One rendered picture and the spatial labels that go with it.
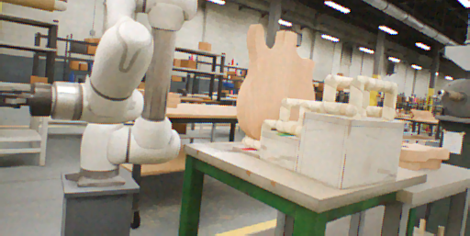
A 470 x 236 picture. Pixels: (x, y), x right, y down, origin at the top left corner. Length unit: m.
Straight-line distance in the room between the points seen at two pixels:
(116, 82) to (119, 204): 0.76
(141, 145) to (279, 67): 0.64
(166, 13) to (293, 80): 0.52
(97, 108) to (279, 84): 0.61
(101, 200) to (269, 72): 0.81
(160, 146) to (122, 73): 0.69
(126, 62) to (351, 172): 0.58
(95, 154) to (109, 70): 0.70
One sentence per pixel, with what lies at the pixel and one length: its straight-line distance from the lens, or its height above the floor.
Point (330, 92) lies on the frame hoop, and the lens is 0.88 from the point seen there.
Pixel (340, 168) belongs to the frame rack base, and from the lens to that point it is 0.81.
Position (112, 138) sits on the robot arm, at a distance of 1.34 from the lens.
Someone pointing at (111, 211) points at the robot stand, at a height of 0.61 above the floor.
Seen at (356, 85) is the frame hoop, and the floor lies 1.18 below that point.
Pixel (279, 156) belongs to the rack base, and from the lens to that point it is 0.95.
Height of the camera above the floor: 1.14
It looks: 3 degrees down
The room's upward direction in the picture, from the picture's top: 6 degrees clockwise
